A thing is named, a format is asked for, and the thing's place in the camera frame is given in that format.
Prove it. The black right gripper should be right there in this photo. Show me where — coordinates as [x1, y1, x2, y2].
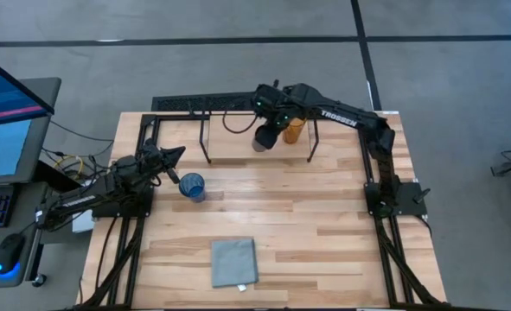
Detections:
[252, 79, 297, 130]

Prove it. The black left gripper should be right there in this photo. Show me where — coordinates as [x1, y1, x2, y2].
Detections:
[141, 137, 187, 186]

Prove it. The blue translucent plastic cup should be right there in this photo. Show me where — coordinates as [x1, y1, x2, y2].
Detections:
[178, 172, 207, 203]

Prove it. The black plastic cup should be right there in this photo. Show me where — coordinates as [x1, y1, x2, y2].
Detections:
[252, 124, 281, 153]

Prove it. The amber translucent plastic cup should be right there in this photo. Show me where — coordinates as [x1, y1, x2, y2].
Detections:
[282, 117, 307, 145]

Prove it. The black perforated floor panel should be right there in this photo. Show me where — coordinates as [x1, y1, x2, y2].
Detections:
[150, 91, 259, 112]

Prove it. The white box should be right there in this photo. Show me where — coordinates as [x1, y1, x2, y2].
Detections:
[71, 210, 95, 234]

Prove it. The grey-blue folded microfibre cloth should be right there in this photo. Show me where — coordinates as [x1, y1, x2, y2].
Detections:
[210, 237, 259, 289]

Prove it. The grey-framed computer monitor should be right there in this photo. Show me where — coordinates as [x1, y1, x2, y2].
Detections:
[0, 77, 62, 186]

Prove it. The black-framed computer monitor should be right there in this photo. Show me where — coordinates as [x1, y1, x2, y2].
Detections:
[0, 50, 56, 130]

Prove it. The black computer mouse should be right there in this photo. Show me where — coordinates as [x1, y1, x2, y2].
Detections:
[0, 232, 26, 277]

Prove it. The black floor stand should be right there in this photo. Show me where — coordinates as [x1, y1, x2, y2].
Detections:
[490, 149, 511, 178]

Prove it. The black aluminium table frame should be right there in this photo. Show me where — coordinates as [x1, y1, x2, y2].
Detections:
[81, 111, 446, 311]

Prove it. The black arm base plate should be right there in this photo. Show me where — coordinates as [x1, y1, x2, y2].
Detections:
[364, 181, 431, 217]
[91, 189, 155, 219]

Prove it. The yellow cable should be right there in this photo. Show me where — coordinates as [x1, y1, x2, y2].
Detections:
[54, 155, 86, 181]

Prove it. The black floor cable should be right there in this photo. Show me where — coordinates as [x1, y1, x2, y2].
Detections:
[49, 120, 114, 143]

